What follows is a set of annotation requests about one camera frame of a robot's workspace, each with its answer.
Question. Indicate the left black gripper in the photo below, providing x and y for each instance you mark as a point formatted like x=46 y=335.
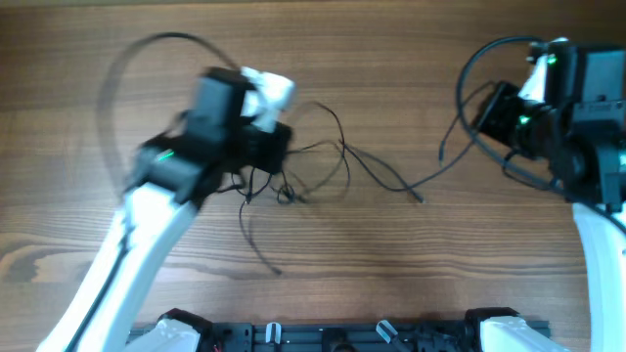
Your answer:
x=282 y=138

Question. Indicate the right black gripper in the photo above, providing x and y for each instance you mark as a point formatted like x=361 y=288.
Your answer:
x=503 y=96

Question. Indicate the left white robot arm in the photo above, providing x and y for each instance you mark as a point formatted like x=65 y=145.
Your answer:
x=233 y=123

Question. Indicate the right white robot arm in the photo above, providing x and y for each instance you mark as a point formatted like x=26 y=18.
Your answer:
x=565 y=129

